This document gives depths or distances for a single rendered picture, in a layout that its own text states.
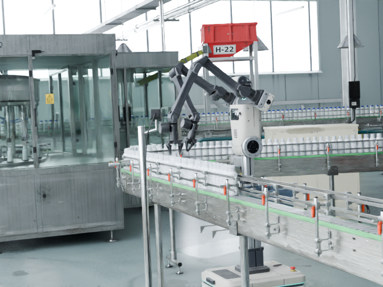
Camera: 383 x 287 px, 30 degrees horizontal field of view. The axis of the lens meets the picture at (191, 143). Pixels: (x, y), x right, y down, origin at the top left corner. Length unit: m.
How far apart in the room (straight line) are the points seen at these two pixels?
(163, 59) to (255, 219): 6.86
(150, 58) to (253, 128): 5.19
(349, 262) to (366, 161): 3.94
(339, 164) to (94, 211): 2.88
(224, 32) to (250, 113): 6.53
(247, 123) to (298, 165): 1.58
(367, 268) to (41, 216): 5.61
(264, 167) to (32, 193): 2.69
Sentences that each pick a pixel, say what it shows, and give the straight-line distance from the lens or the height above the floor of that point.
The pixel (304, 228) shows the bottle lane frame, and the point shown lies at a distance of 3.16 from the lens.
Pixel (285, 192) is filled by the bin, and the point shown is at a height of 0.93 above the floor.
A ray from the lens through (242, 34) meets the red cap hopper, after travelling 11.65.
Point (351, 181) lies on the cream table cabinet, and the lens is 9.12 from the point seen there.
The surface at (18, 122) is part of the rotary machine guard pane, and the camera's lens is 7.91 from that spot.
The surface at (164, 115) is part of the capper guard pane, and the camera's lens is 10.28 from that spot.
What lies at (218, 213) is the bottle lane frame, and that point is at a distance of 4.02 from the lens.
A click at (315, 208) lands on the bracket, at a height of 1.06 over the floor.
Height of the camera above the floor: 1.50
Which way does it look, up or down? 3 degrees down
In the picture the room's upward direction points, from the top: 3 degrees counter-clockwise
